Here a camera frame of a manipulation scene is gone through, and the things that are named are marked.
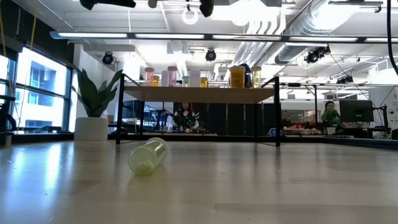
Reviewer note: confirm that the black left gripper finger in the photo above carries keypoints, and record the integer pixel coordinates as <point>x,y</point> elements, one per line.
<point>109,2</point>
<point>206,7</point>

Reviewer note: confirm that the white opaque pill bottle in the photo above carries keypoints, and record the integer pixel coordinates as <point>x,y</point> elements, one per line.
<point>195,79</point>

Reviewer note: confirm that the orange pill bottle white cap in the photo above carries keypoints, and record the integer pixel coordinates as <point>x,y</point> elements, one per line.
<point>156,81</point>
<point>204,82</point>

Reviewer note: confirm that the pink pill bottle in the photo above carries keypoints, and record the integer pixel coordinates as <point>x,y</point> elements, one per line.
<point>172,77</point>

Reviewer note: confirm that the translucent white pill bottle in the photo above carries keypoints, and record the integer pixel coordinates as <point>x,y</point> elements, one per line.
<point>164,79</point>

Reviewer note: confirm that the salmon pill bottle white cap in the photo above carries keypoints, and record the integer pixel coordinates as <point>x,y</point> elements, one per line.
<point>149,77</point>

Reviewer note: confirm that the pale yellow pill bottle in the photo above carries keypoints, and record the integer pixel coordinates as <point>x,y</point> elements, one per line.
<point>256,78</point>

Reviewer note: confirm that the green pill bottle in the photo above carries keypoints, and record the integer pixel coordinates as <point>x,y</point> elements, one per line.
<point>146,158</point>

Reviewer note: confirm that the black overhead light bar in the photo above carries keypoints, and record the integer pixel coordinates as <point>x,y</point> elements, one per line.
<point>208,37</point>

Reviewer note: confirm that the black ceiling spotlight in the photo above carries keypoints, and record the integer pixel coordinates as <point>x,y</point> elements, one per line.
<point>317,54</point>
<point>108,58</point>
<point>211,55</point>

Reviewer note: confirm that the large glass window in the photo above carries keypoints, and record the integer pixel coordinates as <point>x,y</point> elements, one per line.
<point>40,77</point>

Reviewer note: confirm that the person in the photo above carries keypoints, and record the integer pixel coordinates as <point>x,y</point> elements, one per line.
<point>330,115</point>
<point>185,119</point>

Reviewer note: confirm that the black partition panel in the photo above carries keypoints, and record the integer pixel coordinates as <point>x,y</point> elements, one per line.
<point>236,119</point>

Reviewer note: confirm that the green plant white pot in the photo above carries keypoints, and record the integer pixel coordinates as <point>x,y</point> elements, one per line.
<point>90,129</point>

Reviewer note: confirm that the black office chair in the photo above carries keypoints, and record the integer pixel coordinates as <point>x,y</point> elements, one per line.
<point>6,124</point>

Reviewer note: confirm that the black computer monitor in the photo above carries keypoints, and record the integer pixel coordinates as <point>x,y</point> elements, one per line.
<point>356,111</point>

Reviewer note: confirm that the silver ventilation duct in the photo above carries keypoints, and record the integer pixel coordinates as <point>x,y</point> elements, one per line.
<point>311,25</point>

